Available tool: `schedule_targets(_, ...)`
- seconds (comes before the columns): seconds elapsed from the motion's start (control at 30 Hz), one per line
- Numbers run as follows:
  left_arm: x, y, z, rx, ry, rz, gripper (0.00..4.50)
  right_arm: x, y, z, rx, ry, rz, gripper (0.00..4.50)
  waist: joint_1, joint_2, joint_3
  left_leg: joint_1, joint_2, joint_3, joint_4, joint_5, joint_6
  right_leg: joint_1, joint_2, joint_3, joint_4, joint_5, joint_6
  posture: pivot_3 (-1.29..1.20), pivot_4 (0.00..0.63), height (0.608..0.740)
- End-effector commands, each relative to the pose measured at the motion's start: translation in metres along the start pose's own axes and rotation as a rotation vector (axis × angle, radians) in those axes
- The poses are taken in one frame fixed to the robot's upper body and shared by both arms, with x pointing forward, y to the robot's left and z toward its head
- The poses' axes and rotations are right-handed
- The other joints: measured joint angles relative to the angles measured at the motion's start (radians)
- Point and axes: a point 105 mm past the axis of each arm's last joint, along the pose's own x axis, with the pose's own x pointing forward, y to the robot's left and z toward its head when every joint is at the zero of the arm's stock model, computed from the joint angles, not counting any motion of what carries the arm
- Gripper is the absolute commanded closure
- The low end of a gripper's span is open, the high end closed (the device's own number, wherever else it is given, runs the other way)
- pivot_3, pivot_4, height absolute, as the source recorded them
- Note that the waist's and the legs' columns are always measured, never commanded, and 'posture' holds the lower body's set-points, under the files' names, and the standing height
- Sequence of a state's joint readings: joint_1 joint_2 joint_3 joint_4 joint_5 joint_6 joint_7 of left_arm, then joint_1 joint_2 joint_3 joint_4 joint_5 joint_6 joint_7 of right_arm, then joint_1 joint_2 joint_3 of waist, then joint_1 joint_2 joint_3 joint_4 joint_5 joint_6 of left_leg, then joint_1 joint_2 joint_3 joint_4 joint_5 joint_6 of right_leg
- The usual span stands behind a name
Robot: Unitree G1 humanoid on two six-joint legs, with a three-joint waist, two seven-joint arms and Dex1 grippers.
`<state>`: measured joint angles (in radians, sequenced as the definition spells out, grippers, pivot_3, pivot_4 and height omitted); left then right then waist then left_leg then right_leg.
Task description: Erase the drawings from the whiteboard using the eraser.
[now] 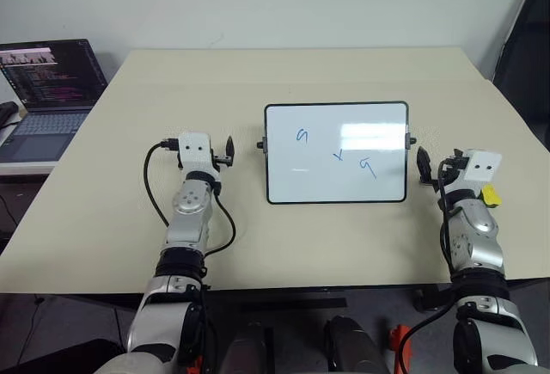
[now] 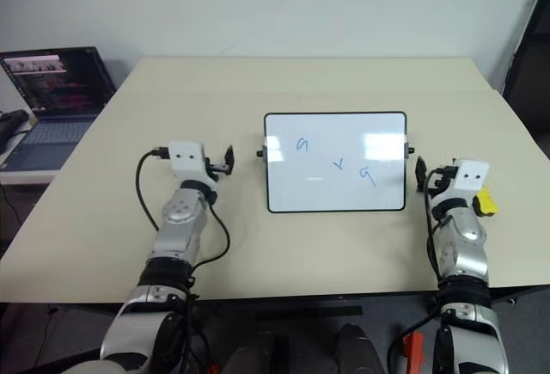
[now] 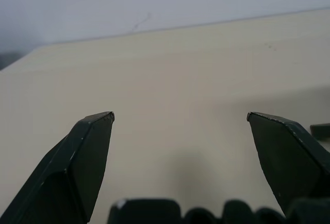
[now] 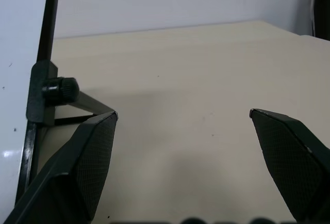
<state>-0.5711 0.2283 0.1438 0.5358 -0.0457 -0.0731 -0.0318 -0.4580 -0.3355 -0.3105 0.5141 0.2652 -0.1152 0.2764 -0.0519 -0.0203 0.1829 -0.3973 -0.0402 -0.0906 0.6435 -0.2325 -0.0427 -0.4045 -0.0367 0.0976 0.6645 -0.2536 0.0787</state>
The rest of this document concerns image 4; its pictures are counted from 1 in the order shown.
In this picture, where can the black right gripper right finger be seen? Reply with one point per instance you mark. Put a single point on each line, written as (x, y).
(291, 162)

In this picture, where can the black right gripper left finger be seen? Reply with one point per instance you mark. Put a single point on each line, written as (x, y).
(85, 162)

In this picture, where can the black whiteboard stand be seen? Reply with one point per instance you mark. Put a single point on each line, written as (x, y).
(51, 92)

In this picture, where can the black-framed whiteboard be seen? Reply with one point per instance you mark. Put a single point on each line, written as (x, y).
(18, 79)

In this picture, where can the dark upright object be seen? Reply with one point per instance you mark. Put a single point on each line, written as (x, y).
(321, 7)

